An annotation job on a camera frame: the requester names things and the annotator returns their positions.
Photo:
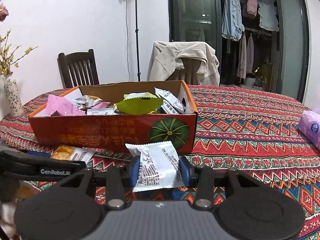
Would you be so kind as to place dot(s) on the patterned red tablecloth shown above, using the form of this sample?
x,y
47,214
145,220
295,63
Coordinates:
x,y
250,142

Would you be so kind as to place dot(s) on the orange cardboard box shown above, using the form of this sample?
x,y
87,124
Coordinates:
x,y
100,132

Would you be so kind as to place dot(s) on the orange snack packet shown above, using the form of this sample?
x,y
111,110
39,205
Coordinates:
x,y
65,152

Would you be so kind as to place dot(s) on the brown wooden chair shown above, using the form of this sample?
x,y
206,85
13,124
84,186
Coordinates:
x,y
190,72

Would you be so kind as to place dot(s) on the dark wooden chair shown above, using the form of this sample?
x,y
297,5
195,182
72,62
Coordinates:
x,y
77,55

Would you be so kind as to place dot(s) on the beige jacket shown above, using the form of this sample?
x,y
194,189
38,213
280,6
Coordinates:
x,y
167,60

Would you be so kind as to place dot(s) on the white hanging top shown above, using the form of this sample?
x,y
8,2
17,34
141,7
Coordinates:
x,y
268,15

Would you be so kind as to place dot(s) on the floral ceramic vase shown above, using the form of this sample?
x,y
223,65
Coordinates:
x,y
13,95

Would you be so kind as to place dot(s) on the pale pink hanging clothes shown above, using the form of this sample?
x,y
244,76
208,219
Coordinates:
x,y
246,55

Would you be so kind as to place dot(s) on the light blue hanging shirt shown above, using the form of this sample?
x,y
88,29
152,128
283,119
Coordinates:
x,y
232,15

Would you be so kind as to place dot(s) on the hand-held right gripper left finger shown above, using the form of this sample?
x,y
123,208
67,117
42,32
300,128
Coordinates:
x,y
135,172

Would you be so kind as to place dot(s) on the studio light on stand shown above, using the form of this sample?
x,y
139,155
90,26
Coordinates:
x,y
137,30

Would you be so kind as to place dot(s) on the black framed sliding glass door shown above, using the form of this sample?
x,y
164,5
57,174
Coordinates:
x,y
192,10

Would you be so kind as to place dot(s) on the green snack packet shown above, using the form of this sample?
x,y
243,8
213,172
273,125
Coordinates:
x,y
137,103

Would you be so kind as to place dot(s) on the pink hanging garment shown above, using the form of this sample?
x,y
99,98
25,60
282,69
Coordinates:
x,y
252,3

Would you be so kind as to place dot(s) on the white packet with orange picture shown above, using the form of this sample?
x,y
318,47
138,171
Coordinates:
x,y
85,100

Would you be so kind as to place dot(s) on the yellow flower branches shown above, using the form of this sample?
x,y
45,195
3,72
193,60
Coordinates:
x,y
5,60

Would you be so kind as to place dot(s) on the gold foil bag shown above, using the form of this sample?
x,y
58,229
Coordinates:
x,y
258,71

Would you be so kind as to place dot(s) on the white snack packet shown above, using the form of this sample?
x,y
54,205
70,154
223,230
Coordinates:
x,y
170,100
155,165

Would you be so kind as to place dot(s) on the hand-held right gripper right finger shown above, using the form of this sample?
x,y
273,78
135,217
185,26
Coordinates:
x,y
185,172

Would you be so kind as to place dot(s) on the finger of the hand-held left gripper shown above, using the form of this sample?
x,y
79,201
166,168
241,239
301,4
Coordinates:
x,y
37,161

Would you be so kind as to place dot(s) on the purple tissue pack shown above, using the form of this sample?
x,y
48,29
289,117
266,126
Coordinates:
x,y
311,127

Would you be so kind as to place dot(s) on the pink artificial flowers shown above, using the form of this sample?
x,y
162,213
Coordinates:
x,y
3,12

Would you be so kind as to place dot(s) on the person's left forearm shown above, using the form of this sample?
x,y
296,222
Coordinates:
x,y
6,215

